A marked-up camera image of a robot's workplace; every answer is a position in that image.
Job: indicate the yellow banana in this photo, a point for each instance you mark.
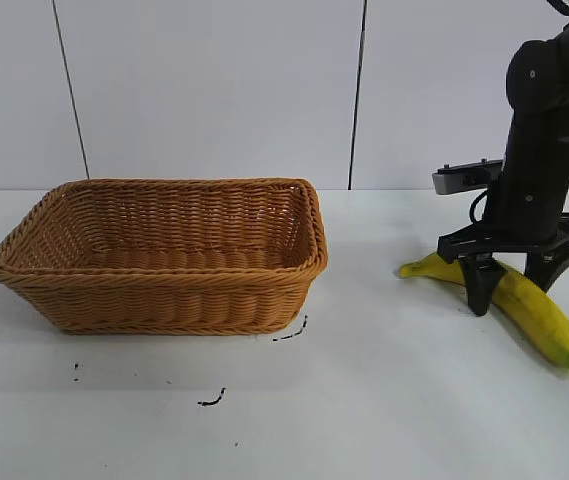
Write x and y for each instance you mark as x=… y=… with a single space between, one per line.
x=539 y=310

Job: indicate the tan woven wicker basket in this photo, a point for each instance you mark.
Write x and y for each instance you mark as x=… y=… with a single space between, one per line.
x=164 y=300

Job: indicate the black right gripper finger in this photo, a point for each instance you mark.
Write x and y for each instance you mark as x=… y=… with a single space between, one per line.
x=481 y=290
x=546 y=270

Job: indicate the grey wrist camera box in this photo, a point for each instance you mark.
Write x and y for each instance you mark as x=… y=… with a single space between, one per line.
x=459 y=177

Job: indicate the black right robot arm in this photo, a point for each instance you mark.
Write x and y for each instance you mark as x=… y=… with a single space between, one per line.
x=554 y=65

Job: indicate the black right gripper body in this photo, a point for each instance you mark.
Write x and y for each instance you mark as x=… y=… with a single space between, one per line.
x=534 y=175

